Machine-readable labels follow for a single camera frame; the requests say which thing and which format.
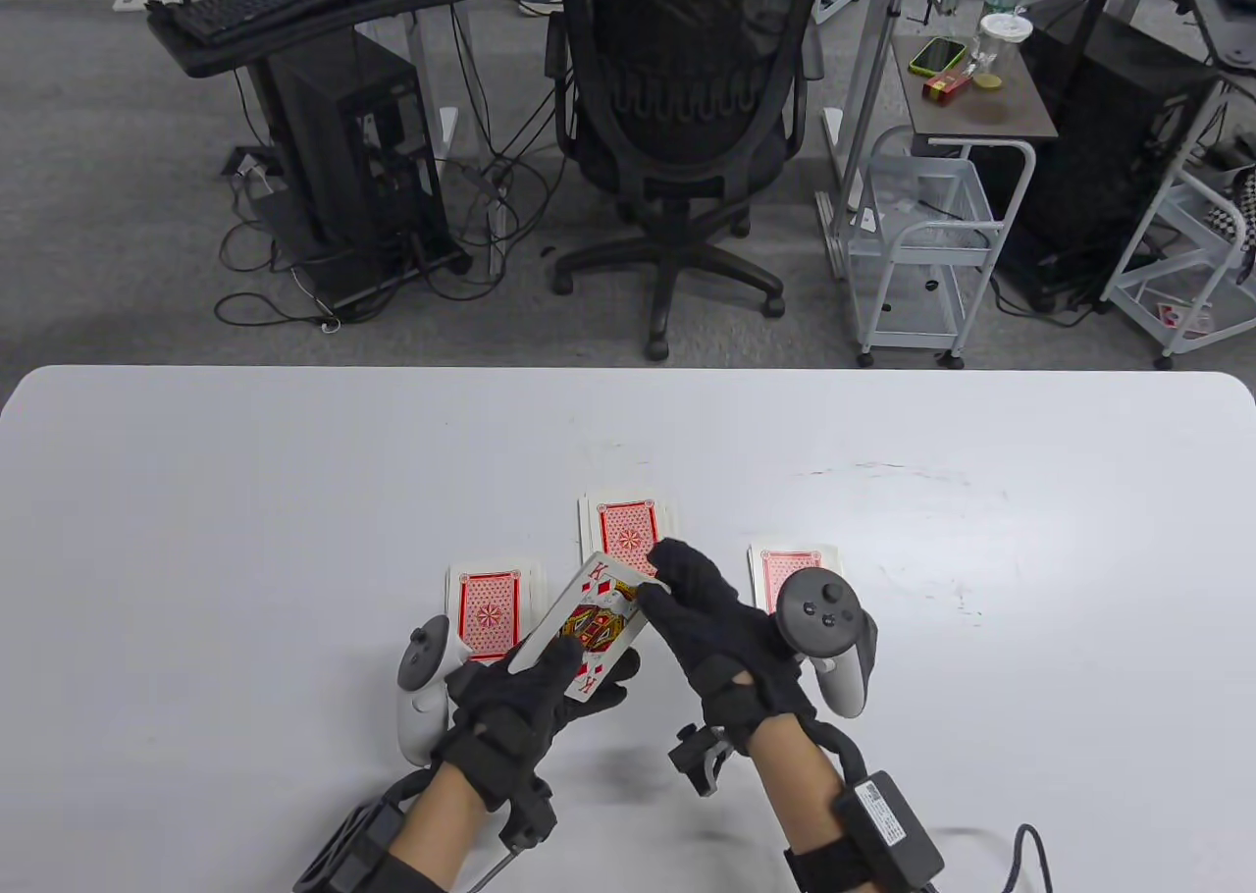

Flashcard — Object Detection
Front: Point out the silver metal post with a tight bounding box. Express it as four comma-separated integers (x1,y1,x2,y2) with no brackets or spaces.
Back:
816,0,920,281

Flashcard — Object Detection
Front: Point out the black mesh office chair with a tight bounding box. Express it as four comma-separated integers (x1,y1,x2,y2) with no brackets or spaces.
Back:
545,0,827,362

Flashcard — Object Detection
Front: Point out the glass jar white lid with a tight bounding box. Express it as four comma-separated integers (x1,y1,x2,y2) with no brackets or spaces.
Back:
971,15,1033,91

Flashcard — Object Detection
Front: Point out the white wire cart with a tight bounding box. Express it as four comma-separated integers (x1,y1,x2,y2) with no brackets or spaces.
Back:
842,126,1039,372
1099,93,1256,370

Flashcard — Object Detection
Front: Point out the black computer tower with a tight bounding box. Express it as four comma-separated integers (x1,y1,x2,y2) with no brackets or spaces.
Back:
263,31,454,278
991,0,1228,317

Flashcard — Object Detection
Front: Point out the brown side table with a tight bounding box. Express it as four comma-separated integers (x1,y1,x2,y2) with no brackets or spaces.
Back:
891,34,1059,144

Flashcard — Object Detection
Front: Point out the person's right hand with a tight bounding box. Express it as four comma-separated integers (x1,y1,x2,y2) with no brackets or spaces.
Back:
638,540,820,796

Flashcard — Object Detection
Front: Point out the red-backed playing card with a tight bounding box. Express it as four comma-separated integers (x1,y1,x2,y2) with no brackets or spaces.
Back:
508,552,655,705

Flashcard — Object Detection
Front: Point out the person's left hand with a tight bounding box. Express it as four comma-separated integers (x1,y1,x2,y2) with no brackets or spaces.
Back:
432,635,641,850

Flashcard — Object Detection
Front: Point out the tangle of black floor cables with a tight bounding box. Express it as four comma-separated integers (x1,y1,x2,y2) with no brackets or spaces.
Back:
214,142,552,335

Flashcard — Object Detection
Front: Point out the green-cased phone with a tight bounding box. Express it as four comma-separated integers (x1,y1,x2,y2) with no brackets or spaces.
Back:
909,36,968,77

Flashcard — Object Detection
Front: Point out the card pile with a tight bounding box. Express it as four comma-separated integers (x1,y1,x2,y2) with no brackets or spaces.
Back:
446,564,547,665
749,543,845,614
577,493,678,580

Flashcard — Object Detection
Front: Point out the grey tracking controller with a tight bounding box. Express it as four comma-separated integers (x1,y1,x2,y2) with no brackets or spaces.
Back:
775,567,877,719
395,616,456,766

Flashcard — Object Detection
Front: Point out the black white checkered cloth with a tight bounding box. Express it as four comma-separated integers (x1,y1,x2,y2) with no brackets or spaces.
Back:
1202,172,1256,252

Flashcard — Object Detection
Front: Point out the person's left forearm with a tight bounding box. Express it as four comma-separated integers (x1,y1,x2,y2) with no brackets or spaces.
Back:
392,763,490,893

